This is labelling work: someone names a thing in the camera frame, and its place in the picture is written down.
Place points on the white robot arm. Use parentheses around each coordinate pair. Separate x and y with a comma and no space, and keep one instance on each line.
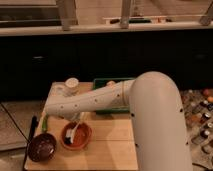
(157,112)

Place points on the orange fruit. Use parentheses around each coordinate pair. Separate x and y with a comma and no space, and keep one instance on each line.
(110,83)

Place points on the red orange bowl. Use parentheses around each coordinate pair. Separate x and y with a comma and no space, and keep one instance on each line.
(81,139)

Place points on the white cup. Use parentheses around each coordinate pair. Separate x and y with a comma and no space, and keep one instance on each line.
(72,85)

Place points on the green handled utensil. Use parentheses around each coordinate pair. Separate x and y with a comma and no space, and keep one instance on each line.
(45,124)

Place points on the dark purple bowl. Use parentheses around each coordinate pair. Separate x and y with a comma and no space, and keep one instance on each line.
(42,147)

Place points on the green plastic tray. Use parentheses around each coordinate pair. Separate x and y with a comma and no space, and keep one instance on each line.
(101,82)

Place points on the white dish brush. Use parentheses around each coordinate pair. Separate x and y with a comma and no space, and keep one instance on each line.
(70,133)

